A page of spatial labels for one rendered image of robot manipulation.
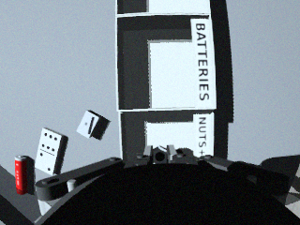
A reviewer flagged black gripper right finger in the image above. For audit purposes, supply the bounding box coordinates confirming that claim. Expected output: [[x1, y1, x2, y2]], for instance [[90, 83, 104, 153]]
[[166, 144, 290, 205]]

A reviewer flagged white domino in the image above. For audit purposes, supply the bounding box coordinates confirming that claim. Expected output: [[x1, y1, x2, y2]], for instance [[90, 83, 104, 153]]
[[35, 127, 64, 175]]

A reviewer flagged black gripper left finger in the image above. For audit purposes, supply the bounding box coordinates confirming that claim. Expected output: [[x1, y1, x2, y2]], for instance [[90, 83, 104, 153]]
[[35, 145, 154, 216]]

